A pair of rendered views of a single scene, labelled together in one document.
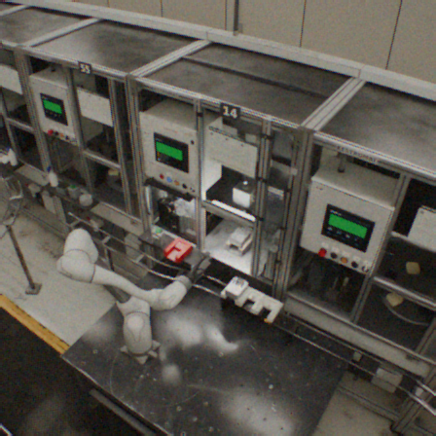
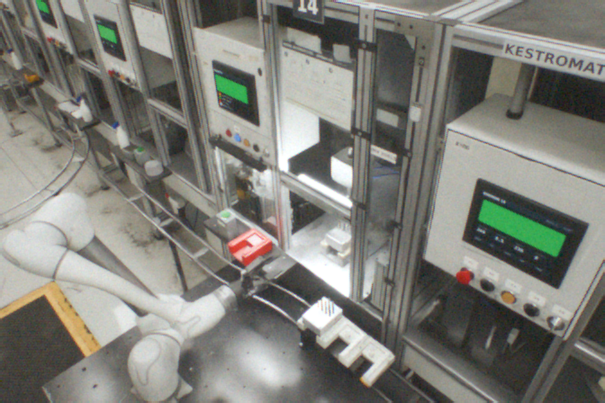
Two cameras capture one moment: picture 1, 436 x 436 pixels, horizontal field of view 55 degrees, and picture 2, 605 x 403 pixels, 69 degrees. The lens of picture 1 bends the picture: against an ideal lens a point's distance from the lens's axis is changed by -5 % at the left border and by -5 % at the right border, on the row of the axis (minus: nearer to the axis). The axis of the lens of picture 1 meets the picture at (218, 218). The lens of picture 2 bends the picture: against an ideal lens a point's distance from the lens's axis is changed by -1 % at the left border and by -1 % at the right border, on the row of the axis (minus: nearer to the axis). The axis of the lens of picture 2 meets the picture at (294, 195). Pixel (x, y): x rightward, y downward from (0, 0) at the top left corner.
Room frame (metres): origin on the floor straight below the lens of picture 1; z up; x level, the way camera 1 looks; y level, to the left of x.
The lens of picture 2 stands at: (0.72, -0.33, 2.34)
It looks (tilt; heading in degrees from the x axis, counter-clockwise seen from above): 37 degrees down; 15
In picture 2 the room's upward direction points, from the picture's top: 3 degrees counter-clockwise
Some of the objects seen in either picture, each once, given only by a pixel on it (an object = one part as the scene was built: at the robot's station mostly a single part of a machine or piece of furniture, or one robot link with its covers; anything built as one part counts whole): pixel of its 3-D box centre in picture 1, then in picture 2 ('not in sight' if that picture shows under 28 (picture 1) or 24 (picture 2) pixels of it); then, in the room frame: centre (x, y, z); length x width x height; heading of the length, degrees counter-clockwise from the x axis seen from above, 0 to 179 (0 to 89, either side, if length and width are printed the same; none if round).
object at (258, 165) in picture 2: (168, 188); (236, 150); (2.21, 0.31, 1.37); 0.36 x 0.04 x 0.04; 57
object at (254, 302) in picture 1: (251, 303); (344, 344); (1.74, -0.22, 0.84); 0.36 x 0.14 x 0.10; 57
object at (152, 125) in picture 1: (180, 146); (256, 88); (2.32, 0.24, 1.60); 0.42 x 0.29 x 0.46; 57
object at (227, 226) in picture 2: (160, 236); (229, 223); (2.18, 0.40, 0.97); 0.08 x 0.08 x 0.12; 57
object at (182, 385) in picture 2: (142, 346); (163, 390); (1.47, 0.45, 0.71); 0.22 x 0.18 x 0.06; 57
